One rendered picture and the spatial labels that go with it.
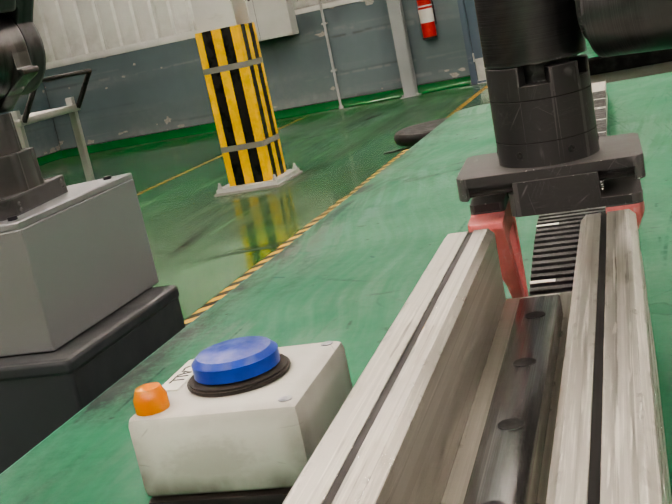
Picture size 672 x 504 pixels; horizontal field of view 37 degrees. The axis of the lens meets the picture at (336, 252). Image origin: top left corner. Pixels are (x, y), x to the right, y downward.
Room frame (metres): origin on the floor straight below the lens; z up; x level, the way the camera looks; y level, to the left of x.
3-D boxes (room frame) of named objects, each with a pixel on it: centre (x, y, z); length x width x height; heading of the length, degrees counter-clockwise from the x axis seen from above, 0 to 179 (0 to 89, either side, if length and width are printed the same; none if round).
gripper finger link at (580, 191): (0.58, -0.14, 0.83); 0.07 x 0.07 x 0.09; 73
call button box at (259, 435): (0.44, 0.05, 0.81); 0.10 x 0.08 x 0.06; 72
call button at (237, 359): (0.44, 0.05, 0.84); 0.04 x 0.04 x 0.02
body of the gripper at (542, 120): (0.58, -0.13, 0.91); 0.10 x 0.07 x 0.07; 73
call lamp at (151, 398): (0.42, 0.09, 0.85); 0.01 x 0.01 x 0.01
